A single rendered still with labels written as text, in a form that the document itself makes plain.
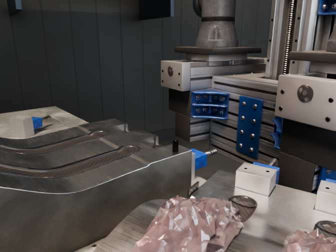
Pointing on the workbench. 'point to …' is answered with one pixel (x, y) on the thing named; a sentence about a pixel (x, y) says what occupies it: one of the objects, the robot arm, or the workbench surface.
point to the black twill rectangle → (192, 189)
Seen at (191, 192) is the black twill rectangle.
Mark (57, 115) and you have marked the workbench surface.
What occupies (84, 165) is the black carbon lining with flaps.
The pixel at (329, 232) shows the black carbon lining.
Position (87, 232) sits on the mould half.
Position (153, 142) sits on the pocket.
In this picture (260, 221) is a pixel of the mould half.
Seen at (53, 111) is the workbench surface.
